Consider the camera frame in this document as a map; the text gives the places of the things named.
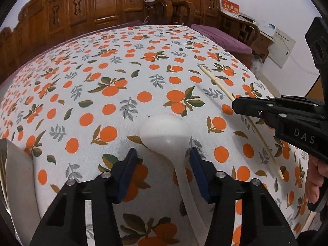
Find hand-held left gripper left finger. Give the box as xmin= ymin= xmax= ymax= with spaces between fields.
xmin=29 ymin=147 xmax=143 ymax=246

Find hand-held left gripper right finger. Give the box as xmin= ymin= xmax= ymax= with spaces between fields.
xmin=190 ymin=147 xmax=299 ymax=246

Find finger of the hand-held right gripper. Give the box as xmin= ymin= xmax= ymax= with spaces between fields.
xmin=232 ymin=96 xmax=323 ymax=108
xmin=233 ymin=108 xmax=280 ymax=128

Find light bamboo chopstick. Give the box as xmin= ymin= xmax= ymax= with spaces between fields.
xmin=200 ymin=65 xmax=284 ymax=180

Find white plastic ladle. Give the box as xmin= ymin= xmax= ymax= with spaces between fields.
xmin=140 ymin=115 xmax=214 ymax=246

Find person's right hand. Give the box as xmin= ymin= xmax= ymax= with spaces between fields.
xmin=306 ymin=156 xmax=328 ymax=205

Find white plastic bags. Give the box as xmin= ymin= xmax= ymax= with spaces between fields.
xmin=251 ymin=55 xmax=266 ymax=71

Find purple armchair cushion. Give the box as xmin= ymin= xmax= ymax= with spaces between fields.
xmin=192 ymin=24 xmax=253 ymax=55

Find orange print tablecloth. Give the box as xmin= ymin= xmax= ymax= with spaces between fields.
xmin=0 ymin=24 xmax=312 ymax=246

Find red desk calendar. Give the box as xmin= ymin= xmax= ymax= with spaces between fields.
xmin=221 ymin=0 xmax=241 ymax=15

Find wooden dining chair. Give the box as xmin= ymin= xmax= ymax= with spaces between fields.
xmin=142 ymin=0 xmax=173 ymax=26
xmin=171 ymin=1 xmax=196 ymax=27

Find long carved wooden bench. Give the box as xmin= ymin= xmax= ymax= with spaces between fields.
xmin=0 ymin=0 xmax=148 ymax=82

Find white wall panel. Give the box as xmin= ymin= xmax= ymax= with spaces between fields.
xmin=265 ymin=28 xmax=297 ymax=69

